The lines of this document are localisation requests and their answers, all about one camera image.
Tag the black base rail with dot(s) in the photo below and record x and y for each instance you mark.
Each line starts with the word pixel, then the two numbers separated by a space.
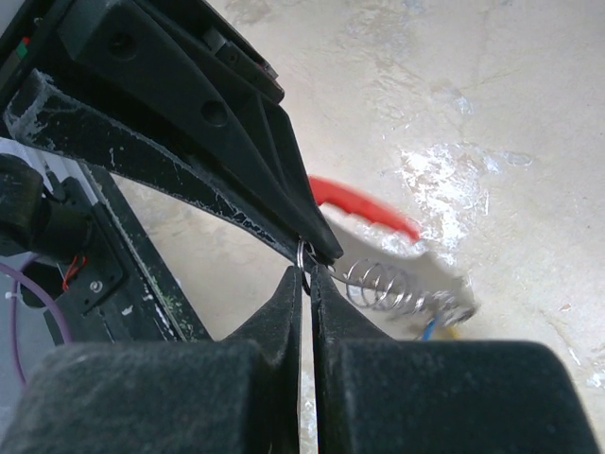
pixel 117 288

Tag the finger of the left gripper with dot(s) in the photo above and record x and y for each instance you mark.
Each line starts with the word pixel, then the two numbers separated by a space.
pixel 182 61

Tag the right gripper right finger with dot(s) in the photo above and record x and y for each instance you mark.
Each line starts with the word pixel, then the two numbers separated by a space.
pixel 376 394

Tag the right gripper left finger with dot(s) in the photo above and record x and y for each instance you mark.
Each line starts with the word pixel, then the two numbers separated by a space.
pixel 238 395

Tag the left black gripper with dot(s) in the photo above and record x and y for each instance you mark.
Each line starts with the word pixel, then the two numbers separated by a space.
pixel 53 104

